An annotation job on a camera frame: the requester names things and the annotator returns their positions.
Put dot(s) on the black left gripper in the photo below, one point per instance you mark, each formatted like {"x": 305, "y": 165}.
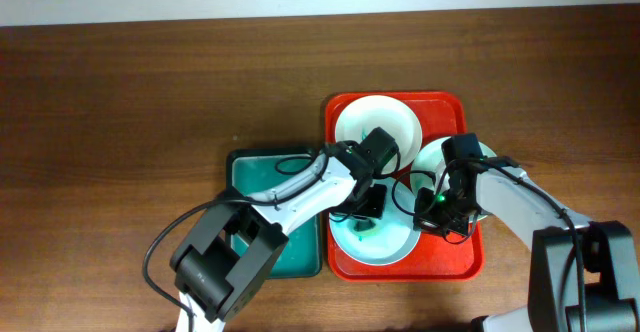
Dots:
{"x": 365, "y": 210}

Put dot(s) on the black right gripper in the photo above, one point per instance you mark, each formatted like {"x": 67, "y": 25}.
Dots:
{"x": 425, "y": 219}

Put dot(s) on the white plate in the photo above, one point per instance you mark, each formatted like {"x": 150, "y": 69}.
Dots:
{"x": 429, "y": 159}
{"x": 393, "y": 242}
{"x": 395, "y": 117}

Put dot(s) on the green cleaning sponge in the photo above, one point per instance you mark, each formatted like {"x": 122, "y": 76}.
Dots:
{"x": 368, "y": 227}

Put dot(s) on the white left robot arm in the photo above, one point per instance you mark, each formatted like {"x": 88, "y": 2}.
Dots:
{"x": 229, "y": 253}

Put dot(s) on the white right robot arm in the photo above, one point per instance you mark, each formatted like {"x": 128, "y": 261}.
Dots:
{"x": 584, "y": 275}

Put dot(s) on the red plastic tray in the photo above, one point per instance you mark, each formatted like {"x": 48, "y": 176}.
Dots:
{"x": 433, "y": 259}

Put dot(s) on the dark green water tray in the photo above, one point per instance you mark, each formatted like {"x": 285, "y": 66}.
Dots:
{"x": 254, "y": 170}

